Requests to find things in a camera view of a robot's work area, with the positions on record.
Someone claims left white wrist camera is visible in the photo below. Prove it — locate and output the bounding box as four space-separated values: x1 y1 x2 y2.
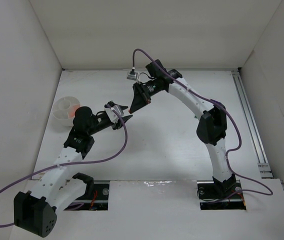
104 105 124 124

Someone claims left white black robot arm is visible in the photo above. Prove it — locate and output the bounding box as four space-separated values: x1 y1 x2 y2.
13 101 131 238

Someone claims right aluminium rail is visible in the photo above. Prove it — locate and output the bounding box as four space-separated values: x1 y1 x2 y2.
231 69 274 179

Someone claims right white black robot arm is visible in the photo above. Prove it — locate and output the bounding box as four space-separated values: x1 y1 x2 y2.
129 59 236 200

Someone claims white round divided container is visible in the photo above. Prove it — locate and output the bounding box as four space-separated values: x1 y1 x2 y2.
51 96 81 127

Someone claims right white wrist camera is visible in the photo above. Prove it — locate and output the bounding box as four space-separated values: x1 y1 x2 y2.
126 67 140 82

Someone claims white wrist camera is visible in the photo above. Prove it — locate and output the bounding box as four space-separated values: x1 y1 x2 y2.
104 105 124 124
126 67 140 82

